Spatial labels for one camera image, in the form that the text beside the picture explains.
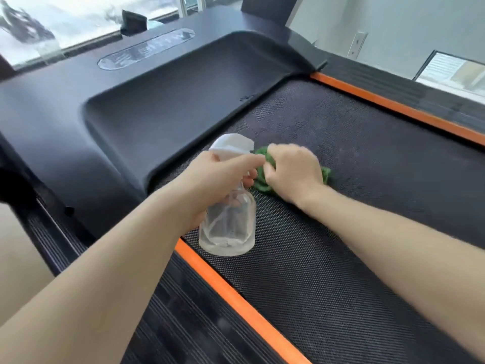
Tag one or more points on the clear spray bottle white trigger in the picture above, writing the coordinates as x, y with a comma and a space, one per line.
227, 235

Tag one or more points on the black orange-striped treadmill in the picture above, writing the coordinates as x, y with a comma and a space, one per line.
151, 109

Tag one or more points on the floor socket with clear cover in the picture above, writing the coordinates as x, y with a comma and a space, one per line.
51, 53

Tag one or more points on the dark grey cloth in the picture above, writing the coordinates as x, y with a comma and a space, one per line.
132, 22

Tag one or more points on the black-framed low window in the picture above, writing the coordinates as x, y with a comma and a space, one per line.
447, 71

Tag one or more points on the person's left forearm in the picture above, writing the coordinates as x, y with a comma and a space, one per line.
94, 284

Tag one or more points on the black window frame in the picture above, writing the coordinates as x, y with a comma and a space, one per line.
91, 42

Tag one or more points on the grey metal bracket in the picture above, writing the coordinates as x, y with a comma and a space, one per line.
357, 45

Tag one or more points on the green cloth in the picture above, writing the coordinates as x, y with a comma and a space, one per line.
261, 185

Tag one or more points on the person's right forearm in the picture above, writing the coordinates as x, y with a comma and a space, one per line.
409, 257

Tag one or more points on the grey metal beam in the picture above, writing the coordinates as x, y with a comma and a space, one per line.
182, 5

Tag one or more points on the person's left hand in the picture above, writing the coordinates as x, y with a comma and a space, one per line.
204, 185

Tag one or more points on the person's right hand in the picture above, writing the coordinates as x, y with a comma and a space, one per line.
295, 178

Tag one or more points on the black scooter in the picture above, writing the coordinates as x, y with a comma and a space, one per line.
22, 26

